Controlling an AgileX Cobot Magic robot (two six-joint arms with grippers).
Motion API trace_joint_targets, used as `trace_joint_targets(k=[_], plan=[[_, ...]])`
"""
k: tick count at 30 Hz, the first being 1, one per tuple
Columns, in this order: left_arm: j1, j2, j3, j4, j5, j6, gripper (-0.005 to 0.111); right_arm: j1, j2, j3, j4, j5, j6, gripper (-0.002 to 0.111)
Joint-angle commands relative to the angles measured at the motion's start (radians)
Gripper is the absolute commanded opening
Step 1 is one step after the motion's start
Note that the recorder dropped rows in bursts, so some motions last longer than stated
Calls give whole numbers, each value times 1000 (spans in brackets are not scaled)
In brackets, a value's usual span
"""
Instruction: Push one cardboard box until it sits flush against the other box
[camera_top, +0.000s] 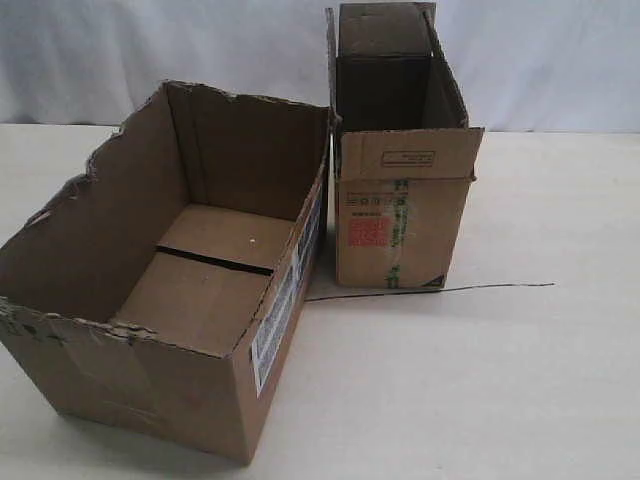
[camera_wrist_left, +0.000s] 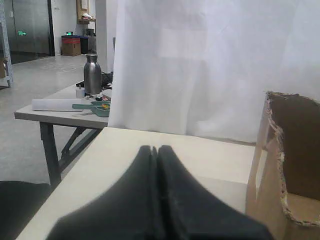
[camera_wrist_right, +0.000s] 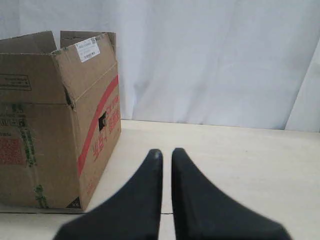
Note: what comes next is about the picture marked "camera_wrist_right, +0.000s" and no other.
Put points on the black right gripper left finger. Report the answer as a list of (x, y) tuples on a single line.
[(132, 213)]

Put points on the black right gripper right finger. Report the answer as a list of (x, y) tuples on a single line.
[(201, 211)]

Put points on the printed cardboard box red stripe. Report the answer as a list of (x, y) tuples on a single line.
[(60, 117)]

